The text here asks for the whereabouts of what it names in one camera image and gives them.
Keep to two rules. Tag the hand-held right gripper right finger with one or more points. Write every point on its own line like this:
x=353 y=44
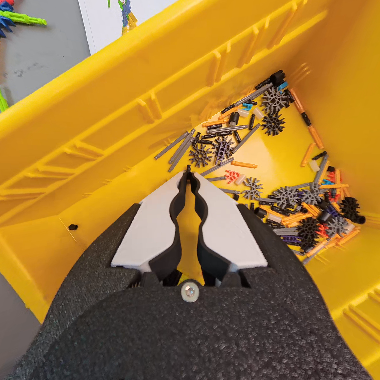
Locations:
x=231 y=234

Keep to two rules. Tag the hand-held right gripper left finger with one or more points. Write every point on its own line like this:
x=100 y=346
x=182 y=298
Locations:
x=145 y=234

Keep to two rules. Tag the pile of black orange pieces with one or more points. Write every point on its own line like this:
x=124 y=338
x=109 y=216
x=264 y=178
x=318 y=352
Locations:
x=273 y=99

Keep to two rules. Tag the yellow plastic bin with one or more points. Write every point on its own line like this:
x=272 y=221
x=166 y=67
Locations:
x=118 y=89

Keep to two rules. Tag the blue green yellow assembly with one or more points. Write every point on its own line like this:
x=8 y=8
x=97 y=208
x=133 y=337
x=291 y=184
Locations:
x=2 y=101

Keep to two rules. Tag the white building instruction sheet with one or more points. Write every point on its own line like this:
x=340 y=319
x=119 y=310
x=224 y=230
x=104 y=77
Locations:
x=101 y=20

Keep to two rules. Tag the blue green assembly with red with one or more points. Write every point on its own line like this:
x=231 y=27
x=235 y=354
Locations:
x=26 y=19

